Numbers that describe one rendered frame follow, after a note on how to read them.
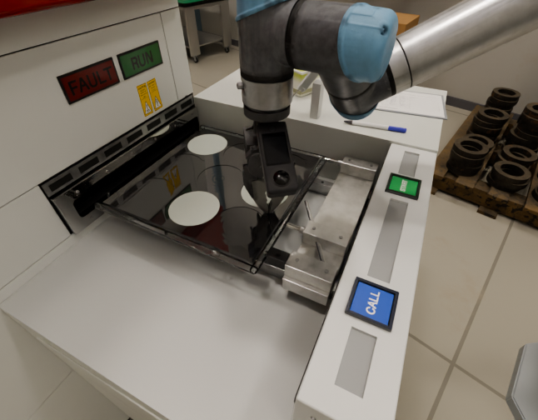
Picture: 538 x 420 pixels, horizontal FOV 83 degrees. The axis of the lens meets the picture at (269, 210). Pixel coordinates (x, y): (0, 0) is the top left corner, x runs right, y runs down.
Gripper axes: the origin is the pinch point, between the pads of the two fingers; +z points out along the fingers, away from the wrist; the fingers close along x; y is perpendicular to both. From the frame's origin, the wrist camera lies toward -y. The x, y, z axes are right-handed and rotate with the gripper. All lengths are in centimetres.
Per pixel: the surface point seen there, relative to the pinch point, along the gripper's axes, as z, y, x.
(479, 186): 79, 85, -146
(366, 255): -4.7, -16.6, -11.8
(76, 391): 47, -10, 51
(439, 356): 91, -3, -71
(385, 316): -5.1, -26.1, -10.2
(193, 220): 1.2, 0.6, 14.4
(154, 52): -19.1, 33.7, 20.3
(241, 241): 1.4, -5.8, 5.8
